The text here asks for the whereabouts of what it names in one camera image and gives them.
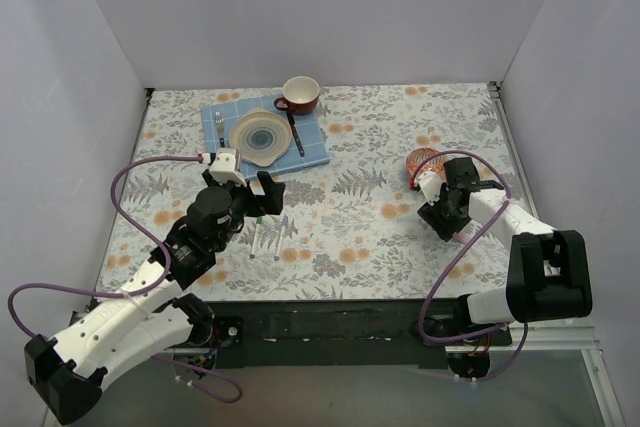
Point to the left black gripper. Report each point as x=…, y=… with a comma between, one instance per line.
x=248, y=195

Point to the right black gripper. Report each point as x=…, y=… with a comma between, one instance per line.
x=445, y=212

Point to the white green marker pen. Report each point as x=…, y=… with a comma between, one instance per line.
x=255, y=241

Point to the white blue marker pen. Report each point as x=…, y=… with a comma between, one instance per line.
x=279, y=242

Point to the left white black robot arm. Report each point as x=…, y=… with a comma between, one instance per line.
x=153, y=310

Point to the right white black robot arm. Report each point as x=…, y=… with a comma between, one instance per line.
x=547, y=275

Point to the beige plate with blue rings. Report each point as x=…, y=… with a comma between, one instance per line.
x=261, y=137

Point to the red patterned bowl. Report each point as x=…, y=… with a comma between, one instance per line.
x=423, y=160

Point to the red mug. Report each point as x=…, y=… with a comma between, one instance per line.
x=300, y=96

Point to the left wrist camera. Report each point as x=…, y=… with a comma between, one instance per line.
x=225, y=166

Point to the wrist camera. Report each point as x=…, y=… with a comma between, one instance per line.
x=225, y=166
x=429, y=184

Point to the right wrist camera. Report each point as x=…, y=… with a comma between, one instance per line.
x=429, y=184

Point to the fork with dark handle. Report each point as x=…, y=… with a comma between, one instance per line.
x=220, y=128

